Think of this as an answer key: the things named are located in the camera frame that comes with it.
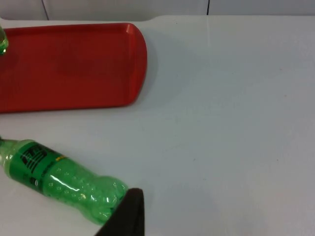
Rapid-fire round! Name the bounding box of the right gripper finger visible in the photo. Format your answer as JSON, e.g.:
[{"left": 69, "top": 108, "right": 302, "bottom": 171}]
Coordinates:
[{"left": 94, "top": 187, "right": 146, "bottom": 236}]

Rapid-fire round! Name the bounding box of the green plastic bottle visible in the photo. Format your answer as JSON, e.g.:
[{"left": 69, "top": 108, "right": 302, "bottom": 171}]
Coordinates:
[
  {"left": 0, "top": 24, "right": 9, "bottom": 57},
  {"left": 0, "top": 138, "right": 129, "bottom": 219}
]

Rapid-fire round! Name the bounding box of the red plastic tray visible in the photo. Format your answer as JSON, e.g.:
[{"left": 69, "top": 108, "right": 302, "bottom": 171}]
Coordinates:
[{"left": 0, "top": 22, "right": 148, "bottom": 114}]

